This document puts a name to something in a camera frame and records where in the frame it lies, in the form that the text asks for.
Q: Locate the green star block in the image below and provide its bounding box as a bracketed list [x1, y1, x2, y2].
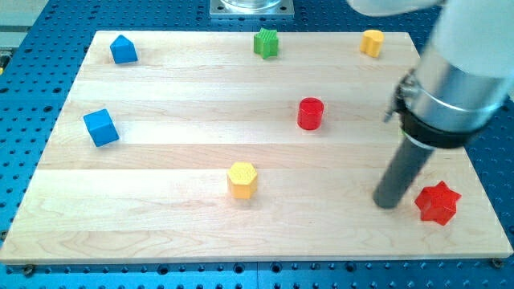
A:
[253, 28, 279, 59]

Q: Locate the red cylinder block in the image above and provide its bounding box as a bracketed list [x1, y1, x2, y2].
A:
[297, 97, 324, 130]

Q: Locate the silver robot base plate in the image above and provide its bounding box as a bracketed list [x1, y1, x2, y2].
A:
[209, 0, 295, 18]

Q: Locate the blue cube block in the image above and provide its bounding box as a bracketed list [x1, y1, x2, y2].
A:
[83, 109, 119, 147]

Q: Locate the blue pentagon house block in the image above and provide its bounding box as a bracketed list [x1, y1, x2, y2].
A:
[109, 35, 138, 64]

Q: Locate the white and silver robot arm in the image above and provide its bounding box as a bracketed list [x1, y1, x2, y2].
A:
[389, 0, 513, 151]

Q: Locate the light wooden board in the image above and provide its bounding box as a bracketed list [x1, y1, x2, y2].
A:
[1, 31, 512, 265]

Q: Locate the yellow hexagon block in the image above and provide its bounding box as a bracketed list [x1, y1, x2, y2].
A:
[226, 162, 258, 199]

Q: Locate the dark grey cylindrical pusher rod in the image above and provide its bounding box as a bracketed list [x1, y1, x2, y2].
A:
[373, 137, 434, 209]

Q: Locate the yellow heart block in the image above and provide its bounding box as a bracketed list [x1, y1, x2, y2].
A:
[359, 30, 385, 58]

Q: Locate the red star block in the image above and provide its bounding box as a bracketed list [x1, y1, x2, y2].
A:
[414, 181, 462, 226]

